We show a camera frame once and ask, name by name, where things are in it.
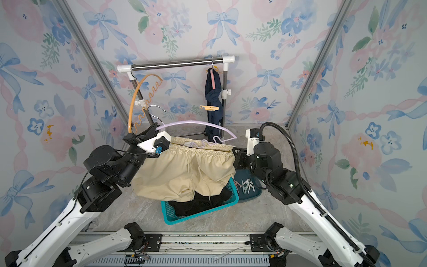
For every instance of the orange clothes hanger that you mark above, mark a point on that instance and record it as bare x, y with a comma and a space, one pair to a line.
138, 99

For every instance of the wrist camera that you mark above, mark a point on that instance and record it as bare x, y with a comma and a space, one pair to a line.
253, 138
155, 146

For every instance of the pink clothes hanger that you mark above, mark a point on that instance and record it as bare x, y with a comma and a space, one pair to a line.
212, 76

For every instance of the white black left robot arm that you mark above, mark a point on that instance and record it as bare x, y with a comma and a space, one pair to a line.
109, 170

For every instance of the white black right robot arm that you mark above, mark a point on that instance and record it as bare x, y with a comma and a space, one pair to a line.
336, 247

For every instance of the white metal clothes rack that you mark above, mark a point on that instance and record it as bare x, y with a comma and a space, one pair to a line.
182, 90

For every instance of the pink clothespin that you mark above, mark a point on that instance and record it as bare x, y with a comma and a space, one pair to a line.
238, 185

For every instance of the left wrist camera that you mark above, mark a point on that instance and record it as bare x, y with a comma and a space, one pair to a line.
155, 146

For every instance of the orange clothespin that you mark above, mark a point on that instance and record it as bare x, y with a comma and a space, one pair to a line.
209, 108

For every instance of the beige shorts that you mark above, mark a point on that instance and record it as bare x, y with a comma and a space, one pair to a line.
187, 168

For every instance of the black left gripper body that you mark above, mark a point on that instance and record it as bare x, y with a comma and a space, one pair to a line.
140, 137

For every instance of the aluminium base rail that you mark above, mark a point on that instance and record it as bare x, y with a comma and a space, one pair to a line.
201, 250

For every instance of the black shorts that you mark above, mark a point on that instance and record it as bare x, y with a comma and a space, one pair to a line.
200, 203

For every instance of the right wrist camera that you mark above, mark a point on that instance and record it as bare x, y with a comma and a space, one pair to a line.
253, 138

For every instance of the navy blue shorts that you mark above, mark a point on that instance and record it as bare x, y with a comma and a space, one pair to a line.
213, 99

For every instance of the lilac clothes hanger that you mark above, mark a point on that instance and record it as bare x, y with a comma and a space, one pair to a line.
193, 122

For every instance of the teal perforated plastic basket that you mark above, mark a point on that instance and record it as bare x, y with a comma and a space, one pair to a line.
170, 217

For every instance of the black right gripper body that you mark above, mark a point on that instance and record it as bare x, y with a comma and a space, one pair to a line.
241, 158

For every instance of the silver aluminium corner post left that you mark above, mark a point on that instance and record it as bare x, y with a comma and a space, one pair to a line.
71, 21

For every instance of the dark teal plastic bin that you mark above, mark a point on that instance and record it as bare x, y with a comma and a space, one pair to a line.
241, 176

